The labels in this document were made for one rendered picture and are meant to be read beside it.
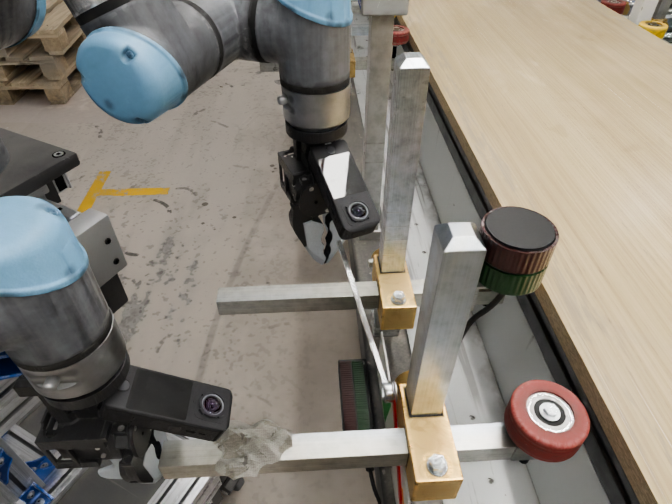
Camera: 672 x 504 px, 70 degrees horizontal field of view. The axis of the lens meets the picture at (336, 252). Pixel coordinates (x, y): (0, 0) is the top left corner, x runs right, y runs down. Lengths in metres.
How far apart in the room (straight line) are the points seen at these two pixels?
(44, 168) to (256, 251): 1.45
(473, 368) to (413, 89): 0.55
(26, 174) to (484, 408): 0.77
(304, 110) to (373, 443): 0.37
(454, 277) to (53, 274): 0.29
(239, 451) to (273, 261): 1.51
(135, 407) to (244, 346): 1.29
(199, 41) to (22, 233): 0.22
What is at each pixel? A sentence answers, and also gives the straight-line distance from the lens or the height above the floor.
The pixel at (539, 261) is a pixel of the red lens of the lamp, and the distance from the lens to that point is 0.40.
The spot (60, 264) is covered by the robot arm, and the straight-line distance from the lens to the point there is 0.36.
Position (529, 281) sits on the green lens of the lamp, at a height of 1.09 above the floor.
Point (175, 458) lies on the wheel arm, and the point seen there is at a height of 0.86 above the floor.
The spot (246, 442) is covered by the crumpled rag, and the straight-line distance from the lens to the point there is 0.56.
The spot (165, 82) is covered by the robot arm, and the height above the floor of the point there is 1.22.
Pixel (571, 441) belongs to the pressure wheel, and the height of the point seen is 0.91.
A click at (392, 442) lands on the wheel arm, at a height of 0.86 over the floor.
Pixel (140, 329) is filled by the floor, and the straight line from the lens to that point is 1.90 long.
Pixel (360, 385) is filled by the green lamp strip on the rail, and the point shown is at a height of 0.70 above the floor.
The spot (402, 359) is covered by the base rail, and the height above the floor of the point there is 0.70.
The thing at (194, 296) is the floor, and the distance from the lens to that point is 1.95.
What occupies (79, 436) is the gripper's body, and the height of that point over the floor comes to 0.96.
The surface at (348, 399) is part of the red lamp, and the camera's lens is 0.78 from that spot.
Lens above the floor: 1.37
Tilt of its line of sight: 42 degrees down
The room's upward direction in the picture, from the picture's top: straight up
